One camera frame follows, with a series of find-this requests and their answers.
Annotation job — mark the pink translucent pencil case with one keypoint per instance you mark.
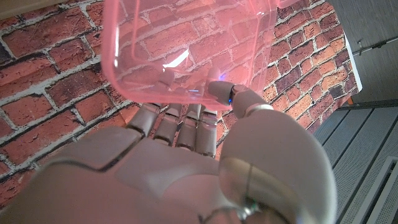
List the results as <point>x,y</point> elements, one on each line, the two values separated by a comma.
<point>186,46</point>

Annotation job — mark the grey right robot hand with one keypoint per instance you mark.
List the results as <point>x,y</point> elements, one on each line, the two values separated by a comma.
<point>186,174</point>

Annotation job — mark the red brick printed backdrop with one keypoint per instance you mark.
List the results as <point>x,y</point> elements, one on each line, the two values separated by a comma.
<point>46,77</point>

